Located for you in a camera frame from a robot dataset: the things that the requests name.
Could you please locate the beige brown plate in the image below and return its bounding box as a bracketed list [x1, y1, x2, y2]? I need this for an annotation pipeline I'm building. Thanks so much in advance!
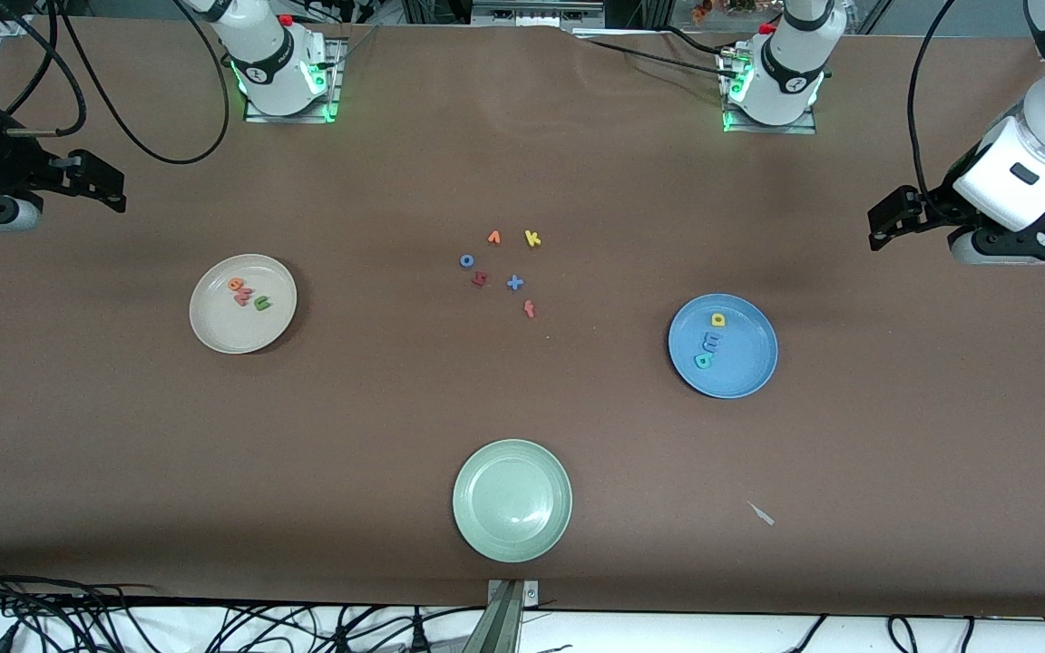
[189, 254, 298, 355]

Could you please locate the blue plate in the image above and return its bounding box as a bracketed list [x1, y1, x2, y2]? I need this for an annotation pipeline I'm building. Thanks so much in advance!
[668, 293, 779, 400]

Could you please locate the brown paper table cover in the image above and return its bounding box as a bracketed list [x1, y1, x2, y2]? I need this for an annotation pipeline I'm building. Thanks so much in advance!
[0, 16, 1045, 618]

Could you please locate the pale green plate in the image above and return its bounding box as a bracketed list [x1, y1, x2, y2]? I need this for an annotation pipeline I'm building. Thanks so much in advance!
[452, 439, 573, 563]

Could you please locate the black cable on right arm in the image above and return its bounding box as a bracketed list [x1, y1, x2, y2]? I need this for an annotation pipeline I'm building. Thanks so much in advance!
[0, 0, 231, 167]

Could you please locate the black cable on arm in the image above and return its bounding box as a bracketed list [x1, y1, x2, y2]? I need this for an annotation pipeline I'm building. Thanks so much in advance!
[0, 0, 231, 167]
[908, 0, 959, 210]

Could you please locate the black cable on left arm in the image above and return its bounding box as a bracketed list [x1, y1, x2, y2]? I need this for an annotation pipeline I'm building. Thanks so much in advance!
[908, 0, 959, 210]

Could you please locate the aluminium frame rail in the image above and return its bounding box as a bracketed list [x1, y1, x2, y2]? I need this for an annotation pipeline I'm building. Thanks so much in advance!
[0, 16, 34, 92]

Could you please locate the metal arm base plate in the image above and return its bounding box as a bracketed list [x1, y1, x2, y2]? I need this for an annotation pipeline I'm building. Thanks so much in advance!
[720, 50, 818, 135]
[244, 38, 344, 124]

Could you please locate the black cable to arm base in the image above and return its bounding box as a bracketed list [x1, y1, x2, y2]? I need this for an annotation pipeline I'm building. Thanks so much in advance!
[577, 34, 741, 78]

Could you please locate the grey metal frame bracket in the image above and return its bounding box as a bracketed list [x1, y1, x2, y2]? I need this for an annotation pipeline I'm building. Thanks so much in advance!
[471, 0, 605, 30]

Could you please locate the aluminium profile with bracket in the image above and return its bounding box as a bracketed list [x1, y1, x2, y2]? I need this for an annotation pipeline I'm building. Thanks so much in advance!
[464, 580, 540, 653]

